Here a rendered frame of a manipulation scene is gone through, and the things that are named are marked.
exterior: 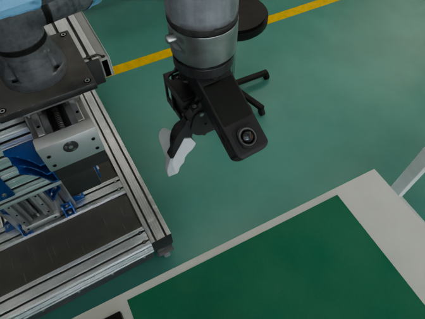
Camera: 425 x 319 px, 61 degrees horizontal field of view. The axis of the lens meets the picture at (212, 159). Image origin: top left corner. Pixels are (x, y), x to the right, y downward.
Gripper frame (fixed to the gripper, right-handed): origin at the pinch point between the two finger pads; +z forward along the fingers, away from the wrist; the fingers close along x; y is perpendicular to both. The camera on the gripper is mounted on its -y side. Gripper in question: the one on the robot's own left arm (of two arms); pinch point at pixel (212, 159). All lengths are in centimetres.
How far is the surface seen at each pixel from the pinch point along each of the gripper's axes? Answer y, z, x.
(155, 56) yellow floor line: 159, 115, -46
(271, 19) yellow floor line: 153, 115, -137
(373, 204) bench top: -11, 41, -44
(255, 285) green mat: -12.9, 40.3, -4.5
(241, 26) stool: 93, 59, -69
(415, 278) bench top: -31, 41, -39
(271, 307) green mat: -18.8, 40.4, -4.7
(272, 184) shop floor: 38, 115, -58
